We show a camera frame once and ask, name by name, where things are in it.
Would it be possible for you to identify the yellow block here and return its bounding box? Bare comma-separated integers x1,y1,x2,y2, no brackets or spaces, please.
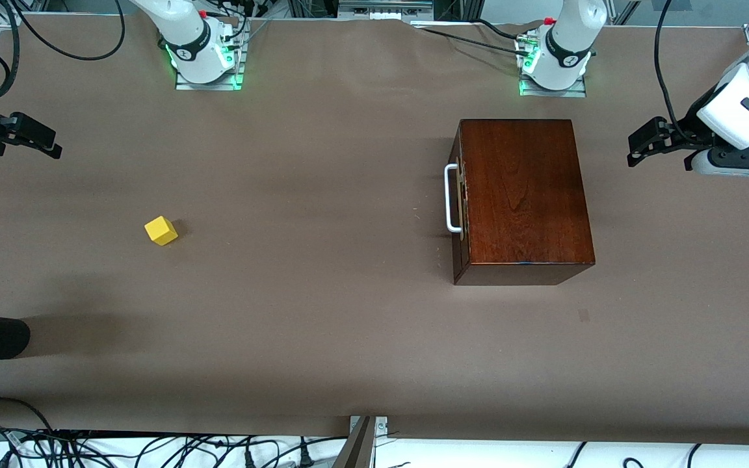
144,216,179,246

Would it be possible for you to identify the wooden drawer with white handle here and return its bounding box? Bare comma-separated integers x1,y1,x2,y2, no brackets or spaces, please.
445,130,471,268

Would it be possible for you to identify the dark wooden cabinet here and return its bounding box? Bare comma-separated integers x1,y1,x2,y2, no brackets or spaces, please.
451,119,596,287

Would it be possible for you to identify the grey metal box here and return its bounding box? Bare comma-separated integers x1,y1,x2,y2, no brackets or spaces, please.
339,0,434,20

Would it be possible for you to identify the paper table cover sheet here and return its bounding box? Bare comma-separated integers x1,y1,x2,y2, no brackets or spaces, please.
0,13,749,446

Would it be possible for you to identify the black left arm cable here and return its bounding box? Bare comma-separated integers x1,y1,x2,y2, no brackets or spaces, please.
653,0,700,145

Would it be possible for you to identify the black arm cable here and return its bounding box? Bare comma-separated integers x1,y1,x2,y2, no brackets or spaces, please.
653,0,700,145
0,0,126,103

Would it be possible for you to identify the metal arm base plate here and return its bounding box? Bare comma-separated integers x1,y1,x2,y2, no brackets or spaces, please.
175,39,245,90
519,36,587,98

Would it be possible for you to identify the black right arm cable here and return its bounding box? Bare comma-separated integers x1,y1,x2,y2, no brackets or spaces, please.
0,0,126,103

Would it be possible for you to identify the aluminium bracket with beam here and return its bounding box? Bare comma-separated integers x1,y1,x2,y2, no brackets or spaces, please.
332,416,389,468

